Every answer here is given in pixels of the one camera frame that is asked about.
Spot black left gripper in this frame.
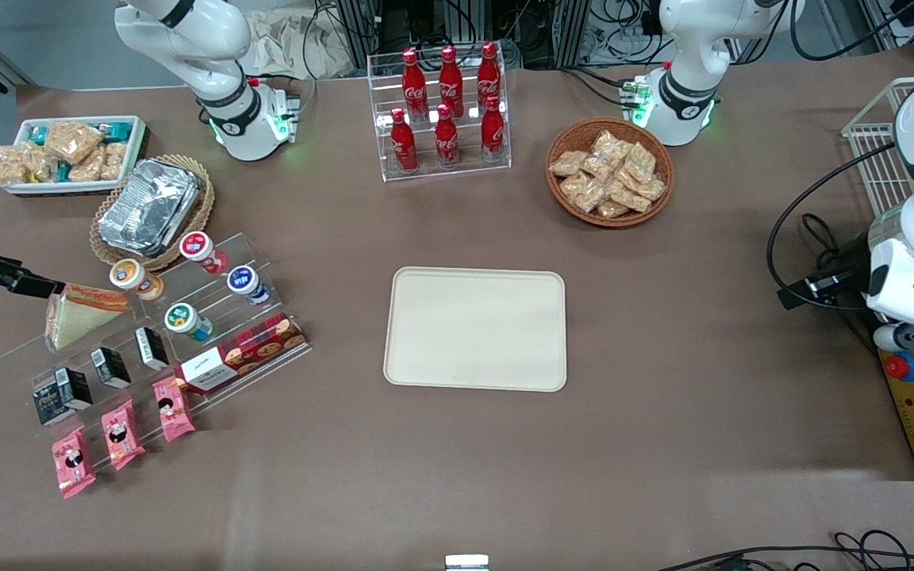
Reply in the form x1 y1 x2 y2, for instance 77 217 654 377
777 252 872 311

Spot triangle sandwich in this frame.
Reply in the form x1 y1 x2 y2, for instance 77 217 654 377
44 284 131 353

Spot beige rectangular tray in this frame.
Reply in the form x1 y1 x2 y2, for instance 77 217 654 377
383 266 568 393

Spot orange lid yogurt cup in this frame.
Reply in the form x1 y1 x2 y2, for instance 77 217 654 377
109 259 165 303

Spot small black carton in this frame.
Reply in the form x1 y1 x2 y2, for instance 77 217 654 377
90 347 132 390
134 327 171 372
55 367 94 412
33 381 69 428

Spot aluminium foil container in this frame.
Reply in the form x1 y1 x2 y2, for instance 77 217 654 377
98 159 203 257

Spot large rice cracker pack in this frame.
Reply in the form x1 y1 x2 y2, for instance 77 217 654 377
44 121 106 164

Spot green lid yogurt cup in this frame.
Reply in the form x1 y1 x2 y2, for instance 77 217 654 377
164 302 214 344

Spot white rectangular snack bin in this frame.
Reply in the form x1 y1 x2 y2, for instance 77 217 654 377
0 116 149 197

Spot red lid yogurt cup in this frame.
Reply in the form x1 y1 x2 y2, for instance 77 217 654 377
179 231 229 275

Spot pink snack packet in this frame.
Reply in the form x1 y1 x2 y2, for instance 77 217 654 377
152 377 197 443
51 426 98 500
102 399 147 472

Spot oval wicker basket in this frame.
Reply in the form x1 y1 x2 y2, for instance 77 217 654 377
90 155 216 272

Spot brown table cover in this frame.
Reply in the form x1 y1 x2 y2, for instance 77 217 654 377
0 44 914 571

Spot blue lid yogurt cup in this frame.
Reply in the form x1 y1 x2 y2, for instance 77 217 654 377
227 266 272 308

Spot red cookie box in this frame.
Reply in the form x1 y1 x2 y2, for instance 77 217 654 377
175 312 308 396

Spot round wicker basket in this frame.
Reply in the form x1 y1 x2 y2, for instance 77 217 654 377
545 117 675 229

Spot crumpled beige cloth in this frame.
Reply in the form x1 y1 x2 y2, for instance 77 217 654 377
244 10 356 81

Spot red cola bottle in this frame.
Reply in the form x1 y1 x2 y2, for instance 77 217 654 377
438 45 465 119
480 95 506 164
390 108 419 174
476 41 502 112
434 103 460 168
401 49 429 122

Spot clear acrylic bottle rack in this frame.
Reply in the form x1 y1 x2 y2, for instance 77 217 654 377
367 46 513 183

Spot long black arm cable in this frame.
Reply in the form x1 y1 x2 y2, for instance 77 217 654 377
766 141 899 312

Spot white wire basket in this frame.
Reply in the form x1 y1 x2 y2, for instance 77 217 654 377
841 77 914 217

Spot black floor cables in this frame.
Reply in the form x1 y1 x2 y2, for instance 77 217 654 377
655 530 914 571

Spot aluminium frame rack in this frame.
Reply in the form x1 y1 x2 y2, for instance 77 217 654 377
330 0 668 71

